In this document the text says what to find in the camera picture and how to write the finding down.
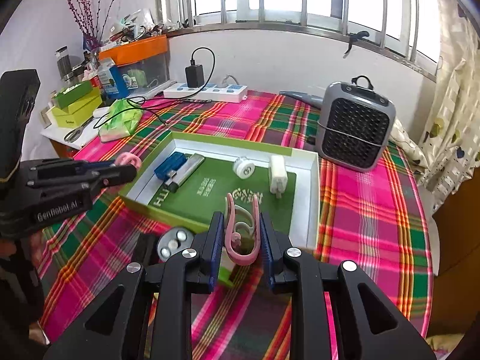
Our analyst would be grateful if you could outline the yellow-green box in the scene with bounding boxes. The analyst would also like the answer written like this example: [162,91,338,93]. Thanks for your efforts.
[51,80,102,128]

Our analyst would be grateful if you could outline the scissors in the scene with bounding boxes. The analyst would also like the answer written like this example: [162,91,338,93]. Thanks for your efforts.
[64,116,94,143]

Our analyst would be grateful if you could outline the silver rectangular lighter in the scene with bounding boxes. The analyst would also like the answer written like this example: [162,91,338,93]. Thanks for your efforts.
[163,154,205,193]

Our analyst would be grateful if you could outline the floral curtain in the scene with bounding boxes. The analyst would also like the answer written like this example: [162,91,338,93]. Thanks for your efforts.
[389,0,480,215]

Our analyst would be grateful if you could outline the purple flower branches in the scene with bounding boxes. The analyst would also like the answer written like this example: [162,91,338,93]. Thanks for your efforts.
[66,0,115,52]

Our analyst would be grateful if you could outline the black rectangular device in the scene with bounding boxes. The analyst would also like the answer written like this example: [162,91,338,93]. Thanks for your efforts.
[131,233,157,267]

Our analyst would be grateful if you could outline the plaid tablecloth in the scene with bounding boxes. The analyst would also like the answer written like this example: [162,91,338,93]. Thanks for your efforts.
[39,91,433,359]

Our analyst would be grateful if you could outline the black round button device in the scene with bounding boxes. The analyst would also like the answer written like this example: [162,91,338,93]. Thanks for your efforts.
[156,227,194,263]

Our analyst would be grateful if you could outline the glass jar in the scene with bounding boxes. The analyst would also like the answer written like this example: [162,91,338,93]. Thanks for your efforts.
[55,46,72,81]

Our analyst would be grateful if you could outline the person hand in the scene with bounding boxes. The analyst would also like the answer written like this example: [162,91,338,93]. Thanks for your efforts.
[29,232,51,346]

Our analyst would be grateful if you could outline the grey flat object behind heater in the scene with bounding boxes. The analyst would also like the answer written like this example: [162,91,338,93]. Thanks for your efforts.
[279,91,323,110]

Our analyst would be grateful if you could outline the blue small box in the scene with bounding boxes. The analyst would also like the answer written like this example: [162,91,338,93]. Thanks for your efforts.
[154,152,187,181]

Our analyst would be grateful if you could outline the white round cap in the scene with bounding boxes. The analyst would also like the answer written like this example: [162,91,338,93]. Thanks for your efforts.
[233,156,256,180]

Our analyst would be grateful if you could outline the orange lid storage bin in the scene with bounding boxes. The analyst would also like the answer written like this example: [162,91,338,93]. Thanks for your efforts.
[99,35,169,90]

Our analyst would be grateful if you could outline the white power strip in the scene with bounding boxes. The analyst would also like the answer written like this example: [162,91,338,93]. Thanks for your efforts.
[163,83,248,103]

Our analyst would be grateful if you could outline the wooden cabinet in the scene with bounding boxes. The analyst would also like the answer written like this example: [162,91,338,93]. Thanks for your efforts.
[428,172,479,336]

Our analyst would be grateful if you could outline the green and white tray box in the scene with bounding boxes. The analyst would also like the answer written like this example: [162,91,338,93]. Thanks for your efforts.
[120,133,320,250]

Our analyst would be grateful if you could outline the green tissue pack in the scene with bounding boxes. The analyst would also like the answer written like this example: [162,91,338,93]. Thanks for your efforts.
[94,99,143,143]

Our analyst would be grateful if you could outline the grey portable heater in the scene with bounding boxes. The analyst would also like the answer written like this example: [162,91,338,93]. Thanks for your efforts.
[315,75,396,172]

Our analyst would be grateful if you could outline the pink clip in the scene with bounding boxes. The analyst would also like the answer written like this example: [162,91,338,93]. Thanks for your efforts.
[224,193,261,266]
[114,152,143,170]

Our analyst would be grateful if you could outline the blue and white carton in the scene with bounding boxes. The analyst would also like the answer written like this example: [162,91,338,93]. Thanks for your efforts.
[97,58,128,99]

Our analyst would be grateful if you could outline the white usb charger plug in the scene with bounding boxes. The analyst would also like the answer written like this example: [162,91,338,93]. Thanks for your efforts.
[268,154,288,198]

